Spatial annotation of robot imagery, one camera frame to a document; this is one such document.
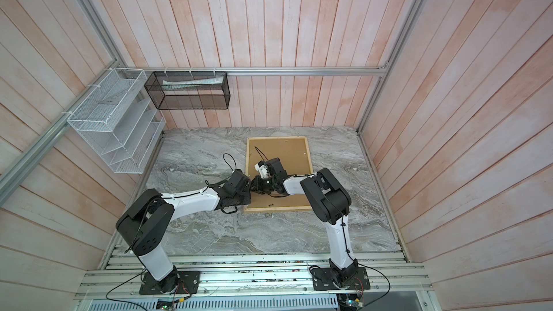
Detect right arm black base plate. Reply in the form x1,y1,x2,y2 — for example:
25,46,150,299
308,266,371,292

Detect aluminium slotted base rails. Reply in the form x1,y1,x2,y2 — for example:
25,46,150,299
74,251,441,310

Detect light wooden picture frame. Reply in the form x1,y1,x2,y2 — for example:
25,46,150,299
243,135,315,213

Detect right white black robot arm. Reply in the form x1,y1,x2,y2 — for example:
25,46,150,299
251,168,359,289

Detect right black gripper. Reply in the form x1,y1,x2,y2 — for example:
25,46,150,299
246,176,278,194

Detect brown cardboard backing board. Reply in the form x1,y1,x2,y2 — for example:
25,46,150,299
247,139,311,209

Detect white wire mesh shelf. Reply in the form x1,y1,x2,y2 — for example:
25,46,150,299
68,68,166,174

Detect black wire mesh basket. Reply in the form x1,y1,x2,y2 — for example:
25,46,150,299
145,71,231,110

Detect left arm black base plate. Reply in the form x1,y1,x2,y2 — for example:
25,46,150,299
139,269,201,295

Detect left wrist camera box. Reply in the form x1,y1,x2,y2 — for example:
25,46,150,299
225,169,251,191

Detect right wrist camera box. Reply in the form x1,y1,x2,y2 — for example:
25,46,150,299
265,158,288,179

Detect aluminium wall rail frame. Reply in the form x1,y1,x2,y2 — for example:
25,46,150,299
0,0,442,264

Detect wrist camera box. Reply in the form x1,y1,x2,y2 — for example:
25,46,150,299
225,169,251,191
265,158,288,179

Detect paper sheet inside black basket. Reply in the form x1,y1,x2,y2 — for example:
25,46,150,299
161,76,225,94

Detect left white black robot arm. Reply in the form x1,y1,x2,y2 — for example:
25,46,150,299
116,179,251,292

